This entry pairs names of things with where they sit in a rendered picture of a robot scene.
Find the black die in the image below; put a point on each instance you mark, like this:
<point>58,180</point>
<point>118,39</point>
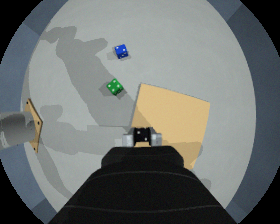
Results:
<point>142,135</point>

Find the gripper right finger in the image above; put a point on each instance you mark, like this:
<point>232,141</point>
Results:
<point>155,139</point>

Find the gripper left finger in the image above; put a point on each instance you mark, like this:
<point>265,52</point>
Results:
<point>129,139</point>

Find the tan square mat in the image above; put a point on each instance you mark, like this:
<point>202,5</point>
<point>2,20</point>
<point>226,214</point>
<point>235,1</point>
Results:
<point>181,119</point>

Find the green die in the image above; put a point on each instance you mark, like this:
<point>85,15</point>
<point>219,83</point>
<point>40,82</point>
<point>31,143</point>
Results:
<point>115,87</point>

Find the blue die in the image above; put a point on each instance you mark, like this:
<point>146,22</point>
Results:
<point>121,51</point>

